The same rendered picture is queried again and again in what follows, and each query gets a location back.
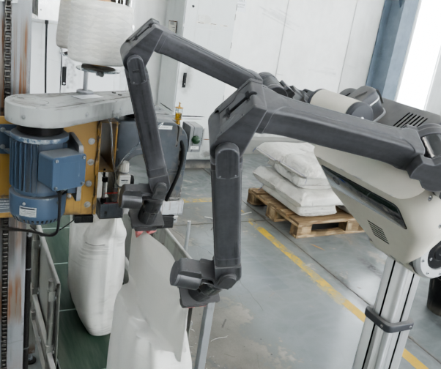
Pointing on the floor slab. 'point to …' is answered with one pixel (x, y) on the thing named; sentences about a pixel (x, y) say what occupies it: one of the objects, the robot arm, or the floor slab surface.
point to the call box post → (204, 336)
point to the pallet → (276, 213)
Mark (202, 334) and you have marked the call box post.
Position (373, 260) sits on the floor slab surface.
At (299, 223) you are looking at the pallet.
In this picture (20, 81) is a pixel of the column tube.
